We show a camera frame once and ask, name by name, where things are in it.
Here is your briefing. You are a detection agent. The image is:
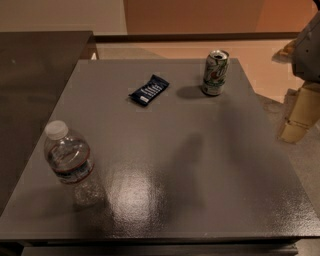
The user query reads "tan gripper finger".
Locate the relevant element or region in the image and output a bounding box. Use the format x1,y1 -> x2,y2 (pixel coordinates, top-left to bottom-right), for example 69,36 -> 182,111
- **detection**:
274,40 -> 296,60
278,82 -> 320,143

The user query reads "blue rxbar blueberry wrapper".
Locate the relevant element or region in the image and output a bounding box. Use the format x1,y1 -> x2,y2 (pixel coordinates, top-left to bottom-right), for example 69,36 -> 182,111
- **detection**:
129,75 -> 170,106

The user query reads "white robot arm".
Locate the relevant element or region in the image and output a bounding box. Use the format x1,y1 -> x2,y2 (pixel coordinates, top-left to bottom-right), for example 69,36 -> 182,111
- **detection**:
272,0 -> 320,143

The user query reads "clear plastic water bottle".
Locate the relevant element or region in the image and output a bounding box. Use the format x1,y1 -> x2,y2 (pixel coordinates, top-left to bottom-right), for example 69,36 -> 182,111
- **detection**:
44,120 -> 105,208

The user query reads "green white soda can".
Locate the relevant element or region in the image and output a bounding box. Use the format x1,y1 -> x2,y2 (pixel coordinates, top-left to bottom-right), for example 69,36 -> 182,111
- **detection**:
202,50 -> 229,96

